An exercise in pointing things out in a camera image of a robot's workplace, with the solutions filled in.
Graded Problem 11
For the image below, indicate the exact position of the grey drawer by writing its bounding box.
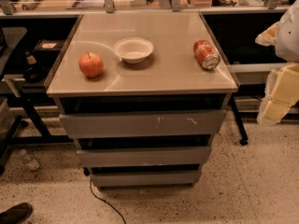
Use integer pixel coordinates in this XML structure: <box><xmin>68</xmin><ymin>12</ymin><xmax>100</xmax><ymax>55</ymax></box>
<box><xmin>60</xmin><ymin>109</ymin><xmax>226</xmax><ymax>139</ymax></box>
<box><xmin>91</xmin><ymin>170</ymin><xmax>201</xmax><ymax>187</ymax></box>
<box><xmin>77</xmin><ymin>147</ymin><xmax>211</xmax><ymax>167</ymax></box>

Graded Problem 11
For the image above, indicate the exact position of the black power cable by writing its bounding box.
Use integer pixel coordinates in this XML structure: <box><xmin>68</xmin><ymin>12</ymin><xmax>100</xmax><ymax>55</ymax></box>
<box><xmin>89</xmin><ymin>179</ymin><xmax>128</xmax><ymax>224</ymax></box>

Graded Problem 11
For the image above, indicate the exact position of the white paper bowl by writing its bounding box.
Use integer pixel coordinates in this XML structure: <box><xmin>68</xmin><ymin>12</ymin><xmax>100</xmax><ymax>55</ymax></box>
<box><xmin>113</xmin><ymin>37</ymin><xmax>154</xmax><ymax>63</ymax></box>

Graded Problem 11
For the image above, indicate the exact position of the grey bottom drawer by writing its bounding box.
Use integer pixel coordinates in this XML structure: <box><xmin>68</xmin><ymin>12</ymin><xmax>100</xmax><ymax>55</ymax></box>
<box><xmin>91</xmin><ymin>170</ymin><xmax>201</xmax><ymax>187</ymax></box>

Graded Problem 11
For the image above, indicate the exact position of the black desk frame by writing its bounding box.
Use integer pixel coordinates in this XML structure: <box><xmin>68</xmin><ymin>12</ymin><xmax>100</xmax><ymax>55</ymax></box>
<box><xmin>229</xmin><ymin>96</ymin><xmax>249</xmax><ymax>146</ymax></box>

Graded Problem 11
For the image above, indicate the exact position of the red soda can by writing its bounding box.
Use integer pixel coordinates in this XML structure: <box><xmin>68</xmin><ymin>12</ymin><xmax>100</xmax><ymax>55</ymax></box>
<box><xmin>193</xmin><ymin>39</ymin><xmax>221</xmax><ymax>70</ymax></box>

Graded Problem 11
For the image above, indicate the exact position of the grey top drawer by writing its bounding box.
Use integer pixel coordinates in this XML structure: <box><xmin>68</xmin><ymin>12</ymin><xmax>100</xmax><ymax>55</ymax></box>
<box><xmin>60</xmin><ymin>109</ymin><xmax>226</xmax><ymax>139</ymax></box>

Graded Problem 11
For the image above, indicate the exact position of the grey middle drawer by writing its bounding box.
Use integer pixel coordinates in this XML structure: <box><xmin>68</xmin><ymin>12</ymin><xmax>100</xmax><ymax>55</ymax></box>
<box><xmin>77</xmin><ymin>147</ymin><xmax>211</xmax><ymax>167</ymax></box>

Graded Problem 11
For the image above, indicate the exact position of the grey drawer cabinet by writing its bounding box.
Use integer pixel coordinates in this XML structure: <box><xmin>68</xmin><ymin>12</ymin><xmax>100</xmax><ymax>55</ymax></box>
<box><xmin>47</xmin><ymin>11</ymin><xmax>238</xmax><ymax>189</ymax></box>

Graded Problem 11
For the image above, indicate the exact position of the red apple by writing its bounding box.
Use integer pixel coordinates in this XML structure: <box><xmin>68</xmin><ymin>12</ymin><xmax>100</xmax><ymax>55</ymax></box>
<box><xmin>78</xmin><ymin>52</ymin><xmax>104</xmax><ymax>78</ymax></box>

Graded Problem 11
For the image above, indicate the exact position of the dark shoe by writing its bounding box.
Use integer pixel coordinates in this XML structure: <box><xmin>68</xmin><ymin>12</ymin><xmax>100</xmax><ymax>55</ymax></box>
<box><xmin>0</xmin><ymin>203</ymin><xmax>33</xmax><ymax>224</ymax></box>

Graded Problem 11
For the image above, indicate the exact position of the dark round object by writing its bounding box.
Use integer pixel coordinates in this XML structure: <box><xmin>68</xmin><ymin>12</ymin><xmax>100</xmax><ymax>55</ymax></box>
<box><xmin>23</xmin><ymin>66</ymin><xmax>46</xmax><ymax>83</ymax></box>

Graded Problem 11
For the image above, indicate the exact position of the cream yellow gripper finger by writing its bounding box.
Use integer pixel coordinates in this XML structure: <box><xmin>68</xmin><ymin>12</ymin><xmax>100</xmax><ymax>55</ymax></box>
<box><xmin>255</xmin><ymin>22</ymin><xmax>278</xmax><ymax>47</ymax></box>
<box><xmin>257</xmin><ymin>63</ymin><xmax>299</xmax><ymax>124</ymax></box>

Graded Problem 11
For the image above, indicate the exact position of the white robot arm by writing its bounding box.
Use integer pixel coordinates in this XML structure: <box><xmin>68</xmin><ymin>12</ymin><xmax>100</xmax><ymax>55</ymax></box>
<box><xmin>255</xmin><ymin>4</ymin><xmax>299</xmax><ymax>125</ymax></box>

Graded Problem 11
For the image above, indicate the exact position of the clear plastic bottle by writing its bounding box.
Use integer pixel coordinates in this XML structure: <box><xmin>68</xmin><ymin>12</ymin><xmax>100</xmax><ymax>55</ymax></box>
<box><xmin>20</xmin><ymin>149</ymin><xmax>40</xmax><ymax>171</ymax></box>

